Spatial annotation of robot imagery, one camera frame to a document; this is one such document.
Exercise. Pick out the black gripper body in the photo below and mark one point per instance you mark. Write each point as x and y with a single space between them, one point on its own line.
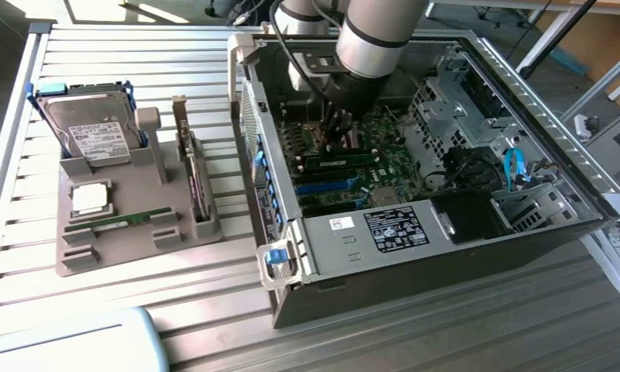
354 93

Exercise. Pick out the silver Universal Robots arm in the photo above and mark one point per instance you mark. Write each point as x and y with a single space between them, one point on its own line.
373 42

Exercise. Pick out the RAM stick with black chips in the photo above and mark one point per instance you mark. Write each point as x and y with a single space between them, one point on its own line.
338 161

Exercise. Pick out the green RAM stick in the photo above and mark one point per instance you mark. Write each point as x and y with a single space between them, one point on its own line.
119 221

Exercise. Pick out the CPU socket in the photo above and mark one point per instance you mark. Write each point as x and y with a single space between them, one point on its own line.
359 139

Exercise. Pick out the green motherboard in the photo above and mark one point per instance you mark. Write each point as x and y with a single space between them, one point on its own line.
387 162

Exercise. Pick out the blue expansion slot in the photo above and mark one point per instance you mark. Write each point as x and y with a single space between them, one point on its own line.
326 187

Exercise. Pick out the grey chipset heatsink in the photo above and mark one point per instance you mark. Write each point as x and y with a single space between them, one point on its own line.
391 197

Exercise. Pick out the metal disk bay cage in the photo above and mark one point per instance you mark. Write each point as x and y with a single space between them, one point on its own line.
455 112

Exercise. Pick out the grey power supply with labels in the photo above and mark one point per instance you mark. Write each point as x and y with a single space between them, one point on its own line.
373 232

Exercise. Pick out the blue case latch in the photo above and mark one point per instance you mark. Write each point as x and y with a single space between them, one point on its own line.
275 257

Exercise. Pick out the white power strip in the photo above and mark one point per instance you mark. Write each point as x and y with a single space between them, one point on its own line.
585 124

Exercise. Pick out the open black PC case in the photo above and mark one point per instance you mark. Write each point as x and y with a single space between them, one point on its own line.
522 248

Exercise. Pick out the hard disk in blue carrier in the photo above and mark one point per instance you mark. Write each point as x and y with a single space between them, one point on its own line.
90 128

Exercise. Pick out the grey parts rack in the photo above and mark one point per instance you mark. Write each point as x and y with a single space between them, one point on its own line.
134 248

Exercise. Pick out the silver CPU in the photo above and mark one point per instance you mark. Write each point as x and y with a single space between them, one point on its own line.
92 197

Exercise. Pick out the grey computer box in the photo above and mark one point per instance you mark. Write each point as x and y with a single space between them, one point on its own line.
618 143

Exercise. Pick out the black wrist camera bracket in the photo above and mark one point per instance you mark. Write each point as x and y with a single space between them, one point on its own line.
315 62

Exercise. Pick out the graphics card with metal bracket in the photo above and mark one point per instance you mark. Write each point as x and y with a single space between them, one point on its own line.
194 170

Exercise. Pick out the white desk frame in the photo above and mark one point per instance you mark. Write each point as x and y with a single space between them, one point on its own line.
547 27

